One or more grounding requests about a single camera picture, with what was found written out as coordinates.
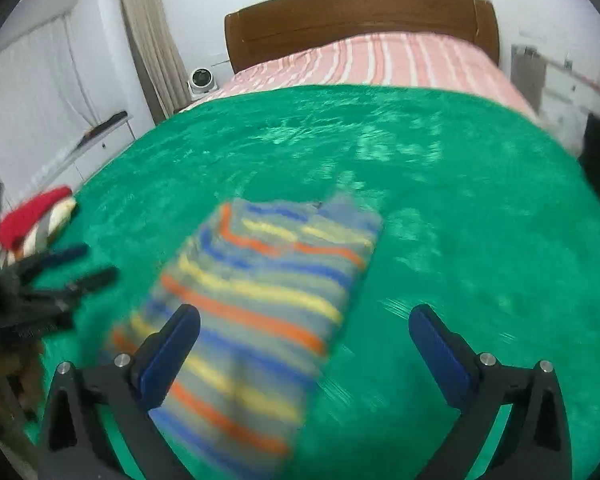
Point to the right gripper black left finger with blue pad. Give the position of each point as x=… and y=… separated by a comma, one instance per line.
x=73, y=442

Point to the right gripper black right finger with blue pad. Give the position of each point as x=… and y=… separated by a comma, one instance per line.
x=535, y=443

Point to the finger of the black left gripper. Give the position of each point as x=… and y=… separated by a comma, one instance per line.
x=86, y=284
x=28, y=268

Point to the multicolour striped knit garment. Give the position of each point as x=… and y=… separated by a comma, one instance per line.
x=272, y=283

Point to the red and white folded clothes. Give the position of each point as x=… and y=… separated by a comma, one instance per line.
x=31, y=227

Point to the person's left hand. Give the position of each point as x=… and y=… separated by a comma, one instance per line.
x=25, y=365

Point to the black bar on sill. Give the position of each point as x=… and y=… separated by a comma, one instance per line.
x=103, y=126

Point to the green floral satin bedspread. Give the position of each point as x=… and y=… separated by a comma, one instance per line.
x=486, y=218

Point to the beige curtain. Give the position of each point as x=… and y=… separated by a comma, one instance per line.
x=157, y=61

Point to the brown wooden headboard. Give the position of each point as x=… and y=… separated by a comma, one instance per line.
x=276, y=28

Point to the white desk with drawers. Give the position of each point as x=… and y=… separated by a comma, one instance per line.
x=562, y=98

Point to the pink striped bed sheet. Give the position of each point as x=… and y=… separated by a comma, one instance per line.
x=387, y=59

